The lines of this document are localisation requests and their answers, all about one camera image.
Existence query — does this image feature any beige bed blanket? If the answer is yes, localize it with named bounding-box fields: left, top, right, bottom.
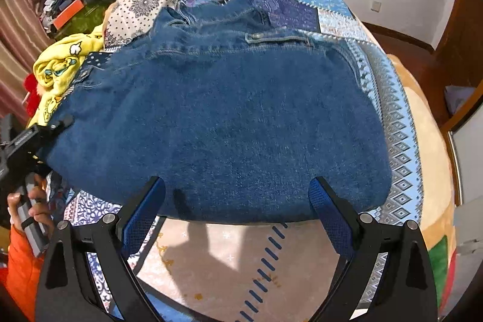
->
left=371, top=31, right=459, bottom=319

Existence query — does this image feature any navy gold patterned garment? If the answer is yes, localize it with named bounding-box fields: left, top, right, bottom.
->
left=71, top=52, right=113, bottom=88

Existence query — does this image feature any green cloth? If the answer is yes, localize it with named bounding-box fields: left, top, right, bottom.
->
left=428, top=235, right=449, bottom=298

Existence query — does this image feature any blue denim jacket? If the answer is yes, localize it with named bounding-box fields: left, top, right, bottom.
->
left=40, top=0, right=391, bottom=224

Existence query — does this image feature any red cloth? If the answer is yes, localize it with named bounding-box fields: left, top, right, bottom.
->
left=22, top=74, right=43, bottom=119

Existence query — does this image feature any yellow printed garment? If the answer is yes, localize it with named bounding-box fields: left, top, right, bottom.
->
left=28, top=25, right=104, bottom=127

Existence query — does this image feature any striped curtain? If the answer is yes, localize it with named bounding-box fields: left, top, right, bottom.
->
left=1, top=0, right=53, bottom=123

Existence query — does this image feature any person's left hand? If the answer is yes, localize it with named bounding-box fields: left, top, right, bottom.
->
left=7, top=174, right=55, bottom=239

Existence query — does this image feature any wooden door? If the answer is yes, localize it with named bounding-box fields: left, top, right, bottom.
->
left=430, top=0, right=482, bottom=126

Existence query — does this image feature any blue patchwork quilt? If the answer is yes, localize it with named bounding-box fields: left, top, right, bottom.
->
left=61, top=0, right=426, bottom=322

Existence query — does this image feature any wall socket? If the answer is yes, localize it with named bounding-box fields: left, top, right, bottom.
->
left=371, top=1, right=382, bottom=12

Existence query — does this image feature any orange sleeve forearm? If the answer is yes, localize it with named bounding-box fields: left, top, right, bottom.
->
left=1, top=226, right=44, bottom=321

